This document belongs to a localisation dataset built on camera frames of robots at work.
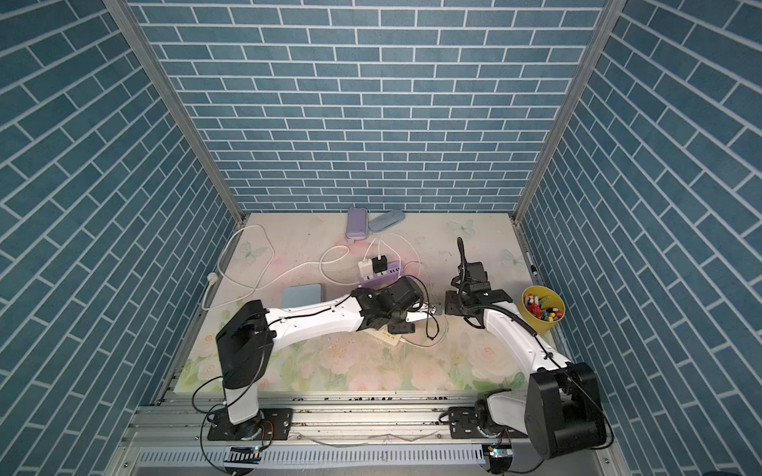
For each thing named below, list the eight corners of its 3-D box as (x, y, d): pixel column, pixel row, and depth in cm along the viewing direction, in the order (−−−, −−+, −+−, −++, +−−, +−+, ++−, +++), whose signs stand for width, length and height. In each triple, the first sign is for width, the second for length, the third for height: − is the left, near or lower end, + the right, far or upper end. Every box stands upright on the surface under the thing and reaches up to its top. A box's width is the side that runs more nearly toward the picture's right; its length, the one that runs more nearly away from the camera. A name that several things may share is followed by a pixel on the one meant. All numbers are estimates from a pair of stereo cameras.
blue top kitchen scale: (284, 308, 97) (281, 303, 94) (284, 292, 100) (282, 288, 98) (323, 301, 98) (321, 297, 96) (322, 286, 102) (321, 282, 100)
